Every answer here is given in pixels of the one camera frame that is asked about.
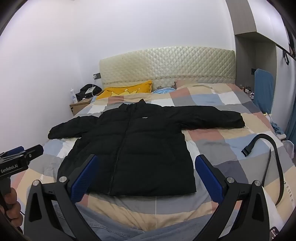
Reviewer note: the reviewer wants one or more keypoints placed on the white bottle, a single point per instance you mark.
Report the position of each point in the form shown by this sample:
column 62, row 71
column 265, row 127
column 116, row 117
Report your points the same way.
column 74, row 96

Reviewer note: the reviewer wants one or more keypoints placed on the white cloth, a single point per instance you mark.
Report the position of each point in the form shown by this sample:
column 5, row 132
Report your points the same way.
column 275, row 215

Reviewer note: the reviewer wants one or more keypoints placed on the crumpled blue cloth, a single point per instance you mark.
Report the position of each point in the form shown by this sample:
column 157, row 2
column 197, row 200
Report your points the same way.
column 278, row 128

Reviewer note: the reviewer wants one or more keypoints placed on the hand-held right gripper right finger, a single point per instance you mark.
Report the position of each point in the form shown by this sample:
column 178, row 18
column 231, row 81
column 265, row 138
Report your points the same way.
column 208, row 178

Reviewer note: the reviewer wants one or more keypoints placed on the black bag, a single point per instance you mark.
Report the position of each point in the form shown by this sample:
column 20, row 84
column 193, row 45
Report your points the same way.
column 81, row 93

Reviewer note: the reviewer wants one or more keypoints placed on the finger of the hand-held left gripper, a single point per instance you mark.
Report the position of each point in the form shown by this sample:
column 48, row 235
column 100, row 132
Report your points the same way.
column 34, row 150
column 15, row 150

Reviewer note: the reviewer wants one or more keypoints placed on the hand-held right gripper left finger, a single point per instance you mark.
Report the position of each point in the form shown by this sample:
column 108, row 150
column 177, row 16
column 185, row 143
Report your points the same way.
column 84, row 178

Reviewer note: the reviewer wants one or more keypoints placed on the yellow pillow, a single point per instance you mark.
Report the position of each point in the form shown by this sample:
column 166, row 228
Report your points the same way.
column 124, row 90

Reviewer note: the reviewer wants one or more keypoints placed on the blue towel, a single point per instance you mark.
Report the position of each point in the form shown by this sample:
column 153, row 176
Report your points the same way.
column 263, row 90

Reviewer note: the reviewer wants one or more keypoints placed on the teal curtain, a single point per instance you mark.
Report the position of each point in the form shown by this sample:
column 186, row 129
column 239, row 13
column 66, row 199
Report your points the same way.
column 291, row 127

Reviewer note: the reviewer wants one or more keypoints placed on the wall socket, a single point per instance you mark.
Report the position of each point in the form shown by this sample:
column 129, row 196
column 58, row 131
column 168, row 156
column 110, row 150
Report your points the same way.
column 97, row 76

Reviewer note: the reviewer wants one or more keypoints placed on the black puffer jacket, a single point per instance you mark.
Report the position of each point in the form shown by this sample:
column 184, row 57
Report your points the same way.
column 150, row 143

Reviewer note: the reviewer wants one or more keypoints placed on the light blue cloth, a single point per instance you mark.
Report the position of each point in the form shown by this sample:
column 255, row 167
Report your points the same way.
column 161, row 90

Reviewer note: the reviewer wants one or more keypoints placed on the wooden nightstand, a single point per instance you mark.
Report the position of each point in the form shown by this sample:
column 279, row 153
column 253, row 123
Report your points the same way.
column 78, row 106

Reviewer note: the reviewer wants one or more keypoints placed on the black belt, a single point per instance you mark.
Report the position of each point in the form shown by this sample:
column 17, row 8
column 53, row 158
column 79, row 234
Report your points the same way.
column 247, row 150

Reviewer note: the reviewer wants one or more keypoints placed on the cream quilted headboard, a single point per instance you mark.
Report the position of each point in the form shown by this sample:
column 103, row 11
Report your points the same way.
column 166, row 62

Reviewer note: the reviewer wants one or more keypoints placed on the group of small bottles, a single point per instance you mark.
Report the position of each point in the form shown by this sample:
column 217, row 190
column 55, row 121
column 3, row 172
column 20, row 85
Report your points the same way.
column 247, row 89

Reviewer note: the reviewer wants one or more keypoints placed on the white flat device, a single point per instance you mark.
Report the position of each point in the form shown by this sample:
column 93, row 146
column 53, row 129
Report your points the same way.
column 89, row 90

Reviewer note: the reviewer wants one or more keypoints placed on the black hook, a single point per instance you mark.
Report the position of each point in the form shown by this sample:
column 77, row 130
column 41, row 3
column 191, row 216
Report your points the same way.
column 286, row 58

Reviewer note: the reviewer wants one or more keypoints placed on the person's left hand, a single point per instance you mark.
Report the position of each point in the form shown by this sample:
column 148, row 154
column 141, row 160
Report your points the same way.
column 12, row 208

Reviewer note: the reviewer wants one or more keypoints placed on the person's jeans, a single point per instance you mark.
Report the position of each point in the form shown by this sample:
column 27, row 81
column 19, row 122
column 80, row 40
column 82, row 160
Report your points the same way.
column 115, row 229

